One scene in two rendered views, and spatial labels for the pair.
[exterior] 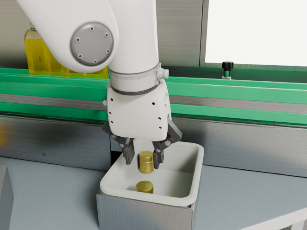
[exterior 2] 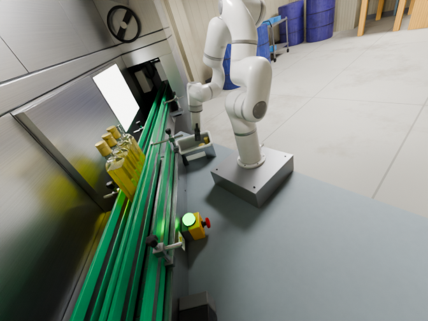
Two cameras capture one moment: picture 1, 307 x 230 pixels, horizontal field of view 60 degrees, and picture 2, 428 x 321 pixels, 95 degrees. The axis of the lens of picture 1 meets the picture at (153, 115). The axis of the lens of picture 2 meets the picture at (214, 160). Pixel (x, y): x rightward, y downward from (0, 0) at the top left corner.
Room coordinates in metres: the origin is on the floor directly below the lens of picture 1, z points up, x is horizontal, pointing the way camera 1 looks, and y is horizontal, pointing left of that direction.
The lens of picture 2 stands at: (0.58, 1.01, 1.39)
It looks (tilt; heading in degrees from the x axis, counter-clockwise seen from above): 35 degrees down; 260
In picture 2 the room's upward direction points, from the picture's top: 19 degrees counter-clockwise
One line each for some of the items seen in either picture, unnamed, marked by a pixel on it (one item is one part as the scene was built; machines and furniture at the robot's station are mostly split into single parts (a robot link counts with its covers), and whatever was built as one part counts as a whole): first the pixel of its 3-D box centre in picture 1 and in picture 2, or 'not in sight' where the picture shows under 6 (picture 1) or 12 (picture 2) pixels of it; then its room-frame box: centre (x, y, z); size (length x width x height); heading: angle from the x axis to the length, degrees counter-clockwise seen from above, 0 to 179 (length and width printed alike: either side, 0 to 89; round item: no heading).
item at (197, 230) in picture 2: not in sight; (193, 227); (0.64, 0.51, 0.79); 0.07 x 0.07 x 0.07; 76
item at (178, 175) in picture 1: (157, 180); (195, 147); (0.48, -0.01, 0.80); 0.22 x 0.17 x 0.09; 166
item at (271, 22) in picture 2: not in sight; (271, 39); (-2.79, -4.02, 0.46); 0.99 x 0.57 x 0.92; 24
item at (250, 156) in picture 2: not in sight; (249, 143); (0.28, 0.35, 0.91); 0.16 x 0.13 x 0.15; 31
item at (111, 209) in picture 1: (160, 177); (191, 149); (0.50, -0.02, 0.79); 0.27 x 0.17 x 0.08; 166
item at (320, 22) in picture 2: not in sight; (304, 21); (-4.18, -4.41, 0.51); 1.43 x 0.85 x 1.03; 111
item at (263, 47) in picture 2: not in sight; (242, 57); (-1.55, -3.27, 0.47); 1.28 x 0.79 x 0.94; 20
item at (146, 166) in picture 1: (146, 161); not in sight; (0.57, 0.02, 0.79); 0.04 x 0.04 x 0.04
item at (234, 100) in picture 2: not in sight; (242, 112); (0.29, 0.36, 1.07); 0.13 x 0.10 x 0.16; 98
